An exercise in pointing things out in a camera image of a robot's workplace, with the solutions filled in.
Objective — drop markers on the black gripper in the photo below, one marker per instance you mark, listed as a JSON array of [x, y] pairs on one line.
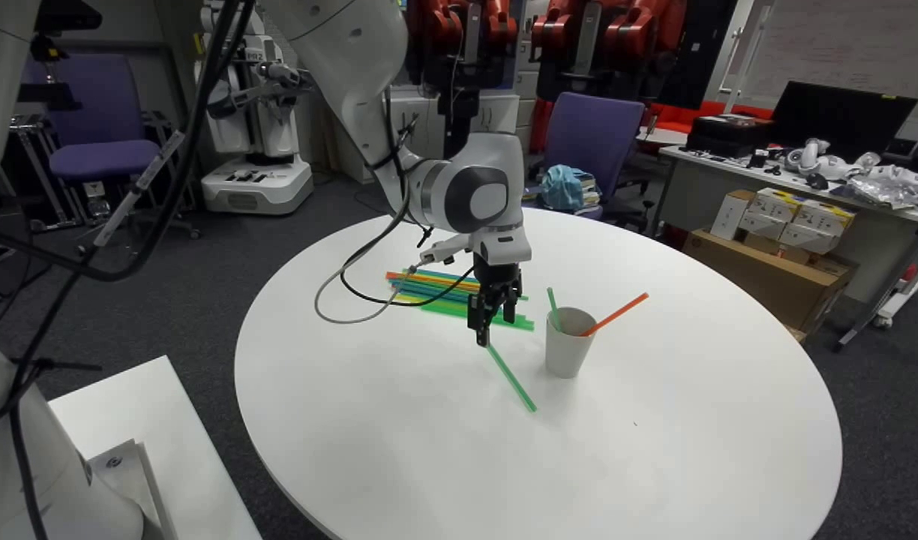
[[499, 273]]

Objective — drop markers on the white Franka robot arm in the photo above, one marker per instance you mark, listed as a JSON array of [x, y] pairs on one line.
[[358, 50]]

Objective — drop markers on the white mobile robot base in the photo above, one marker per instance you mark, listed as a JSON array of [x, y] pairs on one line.
[[253, 183]]

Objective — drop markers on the teal plastic straw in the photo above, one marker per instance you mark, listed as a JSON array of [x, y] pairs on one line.
[[424, 291]]

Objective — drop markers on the orange plastic straw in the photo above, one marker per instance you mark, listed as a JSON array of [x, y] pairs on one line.
[[620, 313], [399, 276]]

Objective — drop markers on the white paper cup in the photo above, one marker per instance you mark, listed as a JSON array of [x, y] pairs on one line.
[[568, 349]]

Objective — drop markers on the blue crumpled cloth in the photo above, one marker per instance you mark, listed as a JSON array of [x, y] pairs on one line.
[[568, 187]]

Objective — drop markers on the purple office chair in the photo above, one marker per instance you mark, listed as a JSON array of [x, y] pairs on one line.
[[596, 130], [100, 110]]

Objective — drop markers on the white control cabinet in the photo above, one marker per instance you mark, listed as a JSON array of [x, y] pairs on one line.
[[424, 110]]

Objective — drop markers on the white office desk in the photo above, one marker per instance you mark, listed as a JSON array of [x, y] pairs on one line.
[[692, 196]]

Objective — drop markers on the small white carton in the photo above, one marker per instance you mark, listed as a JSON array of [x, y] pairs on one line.
[[731, 215]]

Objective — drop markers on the red box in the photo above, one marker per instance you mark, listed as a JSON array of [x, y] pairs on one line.
[[680, 110]]

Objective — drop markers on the brown cardboard box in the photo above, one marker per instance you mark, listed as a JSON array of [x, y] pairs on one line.
[[769, 287]]

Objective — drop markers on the black case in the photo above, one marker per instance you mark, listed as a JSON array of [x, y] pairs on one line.
[[731, 135]]

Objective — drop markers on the red robot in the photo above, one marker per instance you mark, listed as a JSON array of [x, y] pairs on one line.
[[444, 19], [581, 26]]

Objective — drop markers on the white side table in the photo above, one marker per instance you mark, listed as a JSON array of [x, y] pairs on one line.
[[190, 451]]

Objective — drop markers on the black computer monitor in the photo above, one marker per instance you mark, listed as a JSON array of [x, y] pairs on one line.
[[843, 119]]

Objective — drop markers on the crumpled white plastic bags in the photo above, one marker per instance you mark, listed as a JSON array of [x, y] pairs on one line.
[[881, 183]]

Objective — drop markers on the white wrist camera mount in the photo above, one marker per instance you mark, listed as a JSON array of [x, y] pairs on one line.
[[499, 243]]

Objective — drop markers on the grey metal bracket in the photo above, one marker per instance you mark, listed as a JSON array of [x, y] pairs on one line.
[[129, 481]]

